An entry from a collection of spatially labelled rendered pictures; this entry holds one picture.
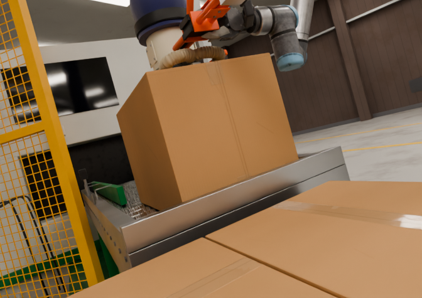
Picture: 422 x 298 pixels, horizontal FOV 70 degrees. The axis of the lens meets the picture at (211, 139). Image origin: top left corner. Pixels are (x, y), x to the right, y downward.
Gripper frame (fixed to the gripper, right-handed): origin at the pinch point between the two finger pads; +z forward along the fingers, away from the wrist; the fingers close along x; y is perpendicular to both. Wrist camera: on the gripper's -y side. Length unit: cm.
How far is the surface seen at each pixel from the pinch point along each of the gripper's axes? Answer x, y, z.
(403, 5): 169, 379, -839
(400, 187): -53, -38, -12
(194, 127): -29.7, -3.9, 13.3
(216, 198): -48, -9, 15
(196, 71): -14.9, -4.0, 8.5
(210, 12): -1.6, -9.8, 2.6
